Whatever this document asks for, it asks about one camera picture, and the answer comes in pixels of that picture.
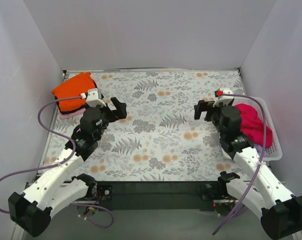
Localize magenta t shirt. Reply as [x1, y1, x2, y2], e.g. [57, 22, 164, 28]
[235, 103, 264, 147]

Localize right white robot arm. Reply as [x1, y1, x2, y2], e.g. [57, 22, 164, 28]
[194, 98, 302, 240]

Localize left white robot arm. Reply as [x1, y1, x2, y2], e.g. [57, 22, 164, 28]
[8, 97, 127, 237]

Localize folded pink t shirt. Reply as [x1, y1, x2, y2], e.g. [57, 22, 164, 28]
[59, 79, 98, 120]

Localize folded orange t shirt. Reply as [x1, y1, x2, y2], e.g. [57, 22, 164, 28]
[51, 72, 99, 113]

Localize lavender t shirt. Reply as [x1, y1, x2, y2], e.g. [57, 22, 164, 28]
[254, 143, 268, 157]

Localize floral table mat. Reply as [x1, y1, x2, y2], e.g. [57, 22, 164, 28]
[38, 69, 274, 182]

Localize white plastic basket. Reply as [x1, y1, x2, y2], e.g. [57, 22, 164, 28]
[232, 97, 282, 162]

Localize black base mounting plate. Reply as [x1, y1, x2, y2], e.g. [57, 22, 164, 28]
[77, 181, 237, 211]

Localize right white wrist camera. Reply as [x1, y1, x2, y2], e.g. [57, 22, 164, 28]
[213, 87, 234, 107]

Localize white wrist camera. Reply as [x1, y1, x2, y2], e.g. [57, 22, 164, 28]
[213, 87, 234, 107]
[81, 88, 106, 108]

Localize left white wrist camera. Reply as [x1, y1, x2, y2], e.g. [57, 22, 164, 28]
[81, 88, 106, 108]

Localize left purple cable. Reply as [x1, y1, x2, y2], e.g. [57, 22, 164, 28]
[0, 95, 115, 229]

